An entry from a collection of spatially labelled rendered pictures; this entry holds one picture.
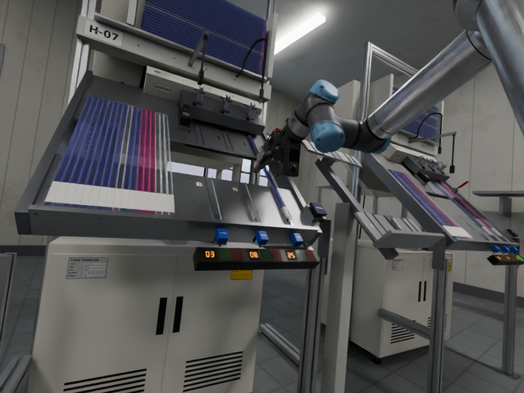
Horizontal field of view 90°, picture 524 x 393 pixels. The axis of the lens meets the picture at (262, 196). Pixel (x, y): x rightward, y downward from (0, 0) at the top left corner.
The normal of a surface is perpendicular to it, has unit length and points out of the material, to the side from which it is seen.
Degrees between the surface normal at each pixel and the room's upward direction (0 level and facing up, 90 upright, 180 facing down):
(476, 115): 90
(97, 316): 90
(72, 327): 90
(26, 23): 90
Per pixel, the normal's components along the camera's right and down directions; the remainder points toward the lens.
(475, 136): -0.79, -0.11
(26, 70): 0.61, 0.01
